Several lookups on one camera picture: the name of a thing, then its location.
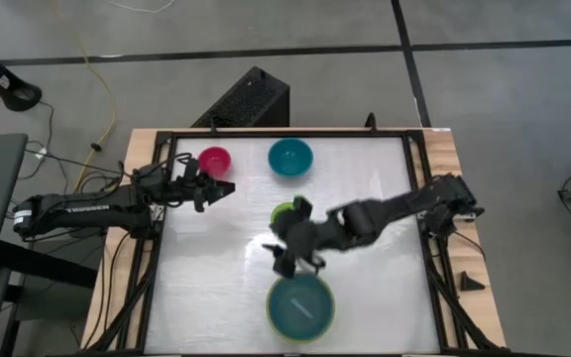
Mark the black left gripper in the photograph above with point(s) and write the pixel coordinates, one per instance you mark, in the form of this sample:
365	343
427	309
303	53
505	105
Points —
186	189

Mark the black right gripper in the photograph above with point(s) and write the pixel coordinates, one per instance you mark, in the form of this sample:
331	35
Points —
299	237

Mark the small pink bowl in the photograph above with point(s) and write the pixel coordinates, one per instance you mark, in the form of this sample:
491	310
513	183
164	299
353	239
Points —
215	160

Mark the small green bowl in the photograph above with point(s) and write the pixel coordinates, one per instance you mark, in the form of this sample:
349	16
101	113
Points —
280	212

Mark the large teal bowl green rim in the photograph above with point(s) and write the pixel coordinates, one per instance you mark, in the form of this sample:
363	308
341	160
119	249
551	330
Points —
300	308

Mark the medium teal bowl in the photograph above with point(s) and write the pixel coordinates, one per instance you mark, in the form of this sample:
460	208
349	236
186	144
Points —
290	156

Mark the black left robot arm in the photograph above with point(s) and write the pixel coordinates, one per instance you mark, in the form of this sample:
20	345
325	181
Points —
92	209

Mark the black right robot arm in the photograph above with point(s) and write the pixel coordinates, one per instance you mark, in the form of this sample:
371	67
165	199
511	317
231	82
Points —
389	213

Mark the black perforated tower box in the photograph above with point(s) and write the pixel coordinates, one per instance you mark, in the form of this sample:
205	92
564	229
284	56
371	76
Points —
248	101

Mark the white table surface sheet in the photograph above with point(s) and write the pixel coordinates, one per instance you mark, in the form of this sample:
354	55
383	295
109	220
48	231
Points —
365	307

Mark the black stand pole with base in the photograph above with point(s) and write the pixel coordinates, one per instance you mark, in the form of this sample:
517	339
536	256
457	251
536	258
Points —
10	86

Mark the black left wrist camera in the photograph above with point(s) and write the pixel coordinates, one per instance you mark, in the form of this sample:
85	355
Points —
191	167

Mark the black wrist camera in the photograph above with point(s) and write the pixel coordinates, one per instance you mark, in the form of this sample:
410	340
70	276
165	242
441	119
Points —
303	206
191	167

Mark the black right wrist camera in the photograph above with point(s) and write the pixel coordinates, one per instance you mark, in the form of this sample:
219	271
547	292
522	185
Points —
303	206

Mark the black frame clamp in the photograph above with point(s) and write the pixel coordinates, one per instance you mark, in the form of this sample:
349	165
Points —
212	124
371	122

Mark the black metal table frame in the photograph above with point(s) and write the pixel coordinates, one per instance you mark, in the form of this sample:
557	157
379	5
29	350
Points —
417	149

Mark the black triangular bracket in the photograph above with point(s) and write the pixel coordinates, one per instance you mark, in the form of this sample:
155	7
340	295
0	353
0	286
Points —
470	282

